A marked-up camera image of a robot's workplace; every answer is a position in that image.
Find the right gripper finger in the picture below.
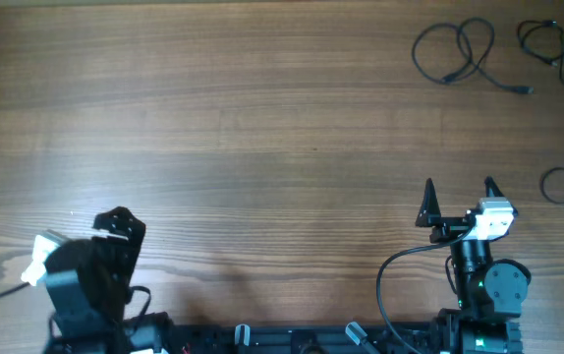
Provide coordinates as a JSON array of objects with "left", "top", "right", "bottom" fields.
[
  {"left": 415, "top": 178, "right": 442, "bottom": 227},
  {"left": 484, "top": 176, "right": 504, "bottom": 198}
]

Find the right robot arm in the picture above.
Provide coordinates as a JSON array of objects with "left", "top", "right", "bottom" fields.
[{"left": 416, "top": 177, "right": 532, "bottom": 354}]

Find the right camera black cable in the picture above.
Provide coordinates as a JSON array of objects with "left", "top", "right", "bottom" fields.
[{"left": 375, "top": 225, "right": 478, "bottom": 354}]

